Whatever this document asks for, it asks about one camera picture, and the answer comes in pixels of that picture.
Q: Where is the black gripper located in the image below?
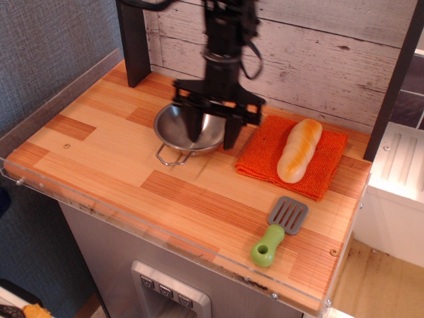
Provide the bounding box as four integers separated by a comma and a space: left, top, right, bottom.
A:
173, 54, 264, 150

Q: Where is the stainless steel bowl with handles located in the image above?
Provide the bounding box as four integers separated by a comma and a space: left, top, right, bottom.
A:
154, 104, 225, 166

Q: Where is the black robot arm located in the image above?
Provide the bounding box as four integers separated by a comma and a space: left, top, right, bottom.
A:
174, 1, 265, 150

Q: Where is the orange knitted towel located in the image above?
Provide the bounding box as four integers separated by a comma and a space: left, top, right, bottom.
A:
235, 116, 348, 201

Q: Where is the clear acrylic edge guard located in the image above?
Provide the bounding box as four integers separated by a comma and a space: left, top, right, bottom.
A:
5, 153, 371, 316

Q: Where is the toy bread loaf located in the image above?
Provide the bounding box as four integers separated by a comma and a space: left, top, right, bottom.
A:
277, 119, 323, 184

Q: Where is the grey toy fridge cabinet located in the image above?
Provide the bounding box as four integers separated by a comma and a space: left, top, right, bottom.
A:
60, 203, 302, 317

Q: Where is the silver ice dispenser panel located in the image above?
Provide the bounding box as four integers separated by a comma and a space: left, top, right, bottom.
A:
131, 260, 212, 317

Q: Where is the white toy sink unit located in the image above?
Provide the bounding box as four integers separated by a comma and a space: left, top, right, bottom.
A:
353, 123, 423, 266

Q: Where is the grey spatula with green handle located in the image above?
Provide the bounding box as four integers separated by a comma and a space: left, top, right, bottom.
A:
250, 196, 309, 268

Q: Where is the black braided cable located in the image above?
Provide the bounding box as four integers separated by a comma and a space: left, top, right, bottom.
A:
121, 0, 176, 11

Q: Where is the dark left support post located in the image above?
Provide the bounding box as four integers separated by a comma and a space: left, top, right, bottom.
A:
116, 1, 151, 87

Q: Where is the dark support post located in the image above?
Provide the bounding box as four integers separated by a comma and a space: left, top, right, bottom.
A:
363, 0, 423, 162
116, 1, 151, 87

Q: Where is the dark right support post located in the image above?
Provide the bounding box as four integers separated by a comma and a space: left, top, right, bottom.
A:
363, 0, 423, 162

